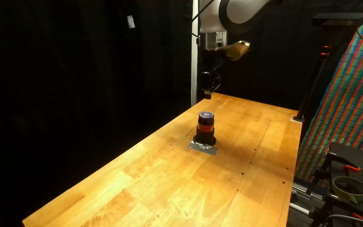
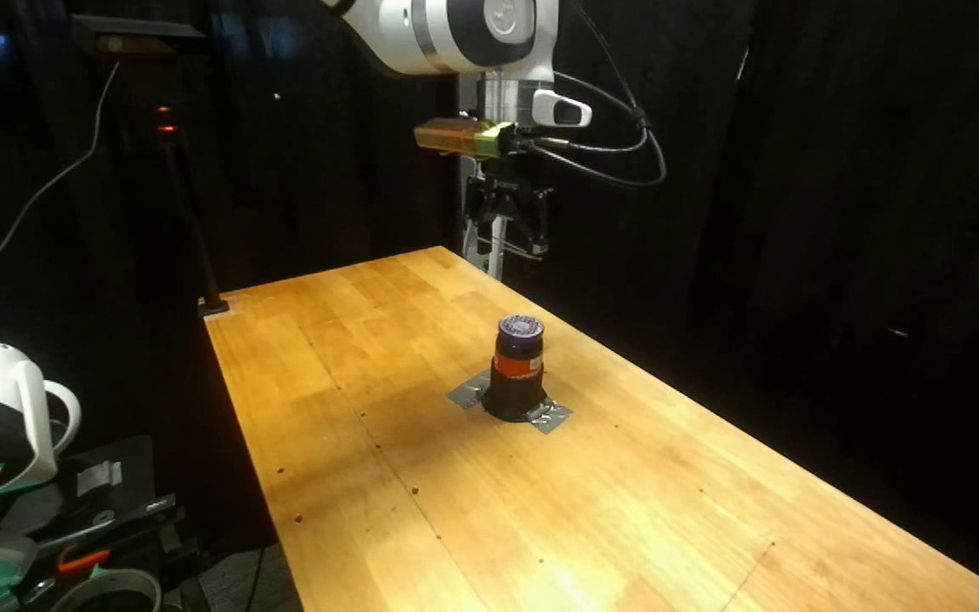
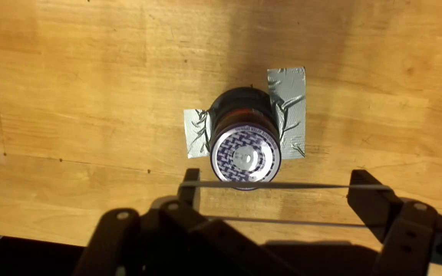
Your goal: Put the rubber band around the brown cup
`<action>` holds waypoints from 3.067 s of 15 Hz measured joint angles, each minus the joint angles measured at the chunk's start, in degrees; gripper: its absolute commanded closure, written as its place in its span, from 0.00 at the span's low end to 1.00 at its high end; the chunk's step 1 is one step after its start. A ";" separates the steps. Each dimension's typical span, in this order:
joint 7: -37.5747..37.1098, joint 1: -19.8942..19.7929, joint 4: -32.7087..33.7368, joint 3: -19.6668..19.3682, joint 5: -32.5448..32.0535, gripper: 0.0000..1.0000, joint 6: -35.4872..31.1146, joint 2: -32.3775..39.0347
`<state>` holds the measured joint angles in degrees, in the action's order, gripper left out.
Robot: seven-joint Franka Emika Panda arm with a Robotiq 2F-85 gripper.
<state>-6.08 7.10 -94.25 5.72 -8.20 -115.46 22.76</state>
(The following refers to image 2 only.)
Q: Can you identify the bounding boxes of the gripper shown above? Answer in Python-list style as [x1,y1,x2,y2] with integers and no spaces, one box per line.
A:
[465,155,555,257]

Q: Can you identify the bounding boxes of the tan rubber band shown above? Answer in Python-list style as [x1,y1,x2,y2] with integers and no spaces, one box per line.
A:
[474,231,544,258]

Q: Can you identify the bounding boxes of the orange rubber band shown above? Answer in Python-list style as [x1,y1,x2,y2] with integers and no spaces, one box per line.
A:
[493,352,545,380]

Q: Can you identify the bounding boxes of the brown cup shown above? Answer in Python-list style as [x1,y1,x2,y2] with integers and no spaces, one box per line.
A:
[482,314,549,424]

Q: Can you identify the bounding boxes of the grey tape piece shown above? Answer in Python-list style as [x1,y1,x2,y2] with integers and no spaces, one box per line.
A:
[446,369,492,411]
[525,399,574,435]

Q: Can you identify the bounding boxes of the black curtain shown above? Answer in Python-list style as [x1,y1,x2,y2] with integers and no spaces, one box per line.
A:
[0,0,979,601]

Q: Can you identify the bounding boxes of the white headset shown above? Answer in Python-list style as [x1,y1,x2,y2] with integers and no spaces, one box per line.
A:
[0,340,83,589]

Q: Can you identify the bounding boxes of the hand controller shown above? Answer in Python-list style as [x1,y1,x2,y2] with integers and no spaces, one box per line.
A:
[49,567,165,612]

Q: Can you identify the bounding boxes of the camera on mount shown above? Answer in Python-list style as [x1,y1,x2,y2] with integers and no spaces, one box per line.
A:
[71,12,232,320]

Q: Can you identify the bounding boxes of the grey cable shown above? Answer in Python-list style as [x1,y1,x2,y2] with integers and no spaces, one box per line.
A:
[0,59,122,326]

